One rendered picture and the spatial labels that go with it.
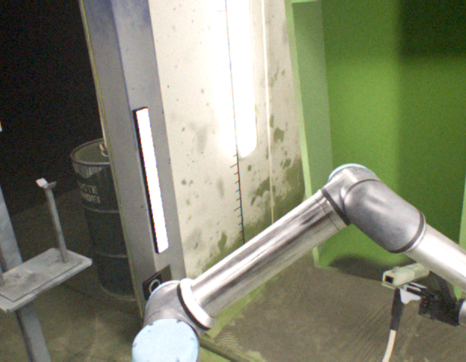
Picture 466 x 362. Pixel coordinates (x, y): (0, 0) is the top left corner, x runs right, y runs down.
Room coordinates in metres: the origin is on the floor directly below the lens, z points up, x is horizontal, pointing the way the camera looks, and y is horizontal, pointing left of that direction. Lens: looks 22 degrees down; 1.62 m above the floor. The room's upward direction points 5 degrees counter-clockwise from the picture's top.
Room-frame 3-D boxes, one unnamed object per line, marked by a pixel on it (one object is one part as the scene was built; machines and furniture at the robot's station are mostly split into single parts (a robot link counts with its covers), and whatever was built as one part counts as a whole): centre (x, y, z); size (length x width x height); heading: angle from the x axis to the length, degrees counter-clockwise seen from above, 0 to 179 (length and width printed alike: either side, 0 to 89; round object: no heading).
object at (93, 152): (2.55, 0.64, 0.86); 0.54 x 0.54 x 0.01
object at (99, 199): (2.54, 0.64, 0.44); 0.59 x 0.58 x 0.89; 34
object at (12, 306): (1.36, 0.72, 0.78); 0.31 x 0.23 x 0.01; 143
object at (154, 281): (1.63, 0.38, 0.51); 0.10 x 0.02 x 0.09; 143
